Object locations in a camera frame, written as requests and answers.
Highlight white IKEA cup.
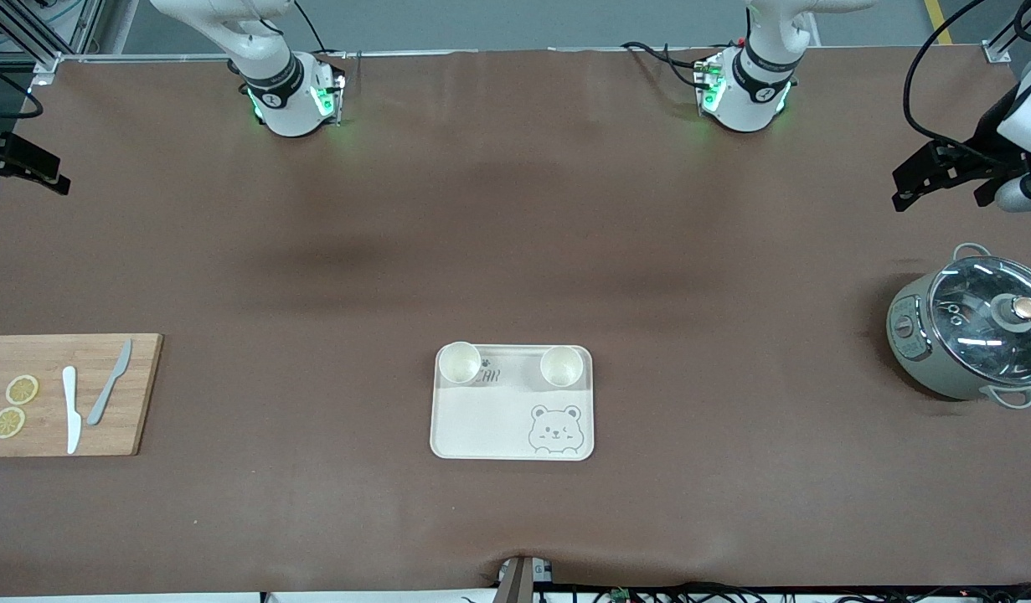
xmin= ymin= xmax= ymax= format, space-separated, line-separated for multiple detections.
xmin=539 ymin=344 xmax=585 ymax=389
xmin=437 ymin=341 xmax=483 ymax=386

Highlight glass pot lid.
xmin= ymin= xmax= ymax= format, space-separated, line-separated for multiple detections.
xmin=927 ymin=255 xmax=1031 ymax=388

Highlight grey pot with glass lid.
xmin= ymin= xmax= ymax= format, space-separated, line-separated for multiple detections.
xmin=886 ymin=243 xmax=1031 ymax=410

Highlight grey plastic knife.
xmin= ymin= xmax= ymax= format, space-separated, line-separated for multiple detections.
xmin=86 ymin=338 xmax=134 ymax=426

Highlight white plastic knife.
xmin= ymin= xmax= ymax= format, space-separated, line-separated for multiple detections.
xmin=61 ymin=366 xmax=83 ymax=456

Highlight bamboo cutting board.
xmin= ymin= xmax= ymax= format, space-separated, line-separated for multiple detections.
xmin=0 ymin=333 xmax=164 ymax=458

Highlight brown table mat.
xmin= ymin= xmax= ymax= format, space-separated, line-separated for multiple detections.
xmin=0 ymin=46 xmax=1031 ymax=598

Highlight cream tray with bear print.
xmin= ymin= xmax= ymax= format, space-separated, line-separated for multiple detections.
xmin=430 ymin=343 xmax=595 ymax=461

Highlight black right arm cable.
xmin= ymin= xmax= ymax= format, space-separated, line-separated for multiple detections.
xmin=0 ymin=57 xmax=44 ymax=120

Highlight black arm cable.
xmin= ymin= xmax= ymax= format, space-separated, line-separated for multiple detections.
xmin=902 ymin=0 xmax=1031 ymax=162
xmin=0 ymin=57 xmax=44 ymax=120

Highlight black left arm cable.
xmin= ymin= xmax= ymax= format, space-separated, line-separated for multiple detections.
xmin=902 ymin=0 xmax=1031 ymax=162

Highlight black left base cables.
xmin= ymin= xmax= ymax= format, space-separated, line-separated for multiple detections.
xmin=621 ymin=39 xmax=713 ymax=91

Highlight black right base cable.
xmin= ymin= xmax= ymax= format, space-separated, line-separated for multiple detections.
xmin=292 ymin=0 xmax=348 ymax=59

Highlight aluminium table edge rail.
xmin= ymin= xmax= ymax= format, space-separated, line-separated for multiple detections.
xmin=59 ymin=47 xmax=752 ymax=62

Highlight black cables under table edge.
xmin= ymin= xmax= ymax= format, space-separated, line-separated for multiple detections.
xmin=461 ymin=580 xmax=1031 ymax=603

